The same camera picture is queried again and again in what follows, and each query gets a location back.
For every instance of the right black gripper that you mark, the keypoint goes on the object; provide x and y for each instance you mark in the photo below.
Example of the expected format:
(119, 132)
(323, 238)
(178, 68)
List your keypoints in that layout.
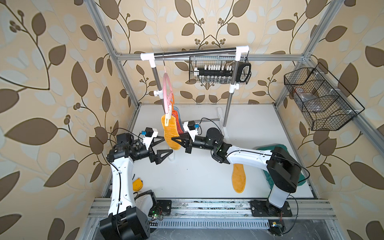
(185, 137)

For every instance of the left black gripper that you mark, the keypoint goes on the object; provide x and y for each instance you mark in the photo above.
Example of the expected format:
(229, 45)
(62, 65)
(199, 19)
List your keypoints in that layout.
(157, 159)

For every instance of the yellow fuzzy insole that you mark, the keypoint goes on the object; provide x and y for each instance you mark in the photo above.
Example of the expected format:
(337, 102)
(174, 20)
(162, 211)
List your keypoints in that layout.
(171, 131)
(238, 178)

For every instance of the pink clip hanger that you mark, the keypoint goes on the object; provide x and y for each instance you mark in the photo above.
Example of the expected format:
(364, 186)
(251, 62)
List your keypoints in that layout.
(168, 95)

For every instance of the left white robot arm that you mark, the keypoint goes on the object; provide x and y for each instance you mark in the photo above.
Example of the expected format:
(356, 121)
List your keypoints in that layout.
(126, 220)

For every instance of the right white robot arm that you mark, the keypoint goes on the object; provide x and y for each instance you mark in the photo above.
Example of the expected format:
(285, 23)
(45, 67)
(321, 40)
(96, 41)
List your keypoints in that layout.
(224, 153)

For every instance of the red patterned insole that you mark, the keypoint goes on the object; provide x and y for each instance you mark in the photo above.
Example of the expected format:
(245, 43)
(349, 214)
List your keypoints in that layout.
(175, 114)

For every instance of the yellow tape measure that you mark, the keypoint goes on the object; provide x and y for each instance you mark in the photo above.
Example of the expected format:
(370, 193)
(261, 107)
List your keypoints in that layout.
(137, 185)

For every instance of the metal clothes rack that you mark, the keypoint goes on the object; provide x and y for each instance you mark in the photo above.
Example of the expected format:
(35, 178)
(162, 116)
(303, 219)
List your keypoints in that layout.
(151, 57)

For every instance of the green plastic tool case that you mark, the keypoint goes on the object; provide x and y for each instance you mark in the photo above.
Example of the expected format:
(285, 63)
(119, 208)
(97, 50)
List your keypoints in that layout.
(283, 169)

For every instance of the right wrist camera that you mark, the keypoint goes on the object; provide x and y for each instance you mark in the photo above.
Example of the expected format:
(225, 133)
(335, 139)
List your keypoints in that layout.
(192, 127)

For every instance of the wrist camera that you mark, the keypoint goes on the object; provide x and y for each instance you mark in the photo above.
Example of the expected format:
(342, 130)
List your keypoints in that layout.
(192, 127)
(148, 135)

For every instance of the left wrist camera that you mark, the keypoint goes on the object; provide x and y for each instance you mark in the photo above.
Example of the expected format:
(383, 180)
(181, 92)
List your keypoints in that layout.
(148, 135)

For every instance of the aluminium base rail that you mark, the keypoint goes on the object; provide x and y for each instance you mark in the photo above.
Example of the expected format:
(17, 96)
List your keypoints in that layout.
(235, 213)

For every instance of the back black wire basket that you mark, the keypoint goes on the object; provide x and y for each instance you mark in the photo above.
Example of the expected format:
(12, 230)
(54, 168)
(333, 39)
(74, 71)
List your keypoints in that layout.
(218, 69)

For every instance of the side black wire basket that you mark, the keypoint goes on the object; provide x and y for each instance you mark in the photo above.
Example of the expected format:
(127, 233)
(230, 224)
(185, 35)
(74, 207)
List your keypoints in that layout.
(326, 103)

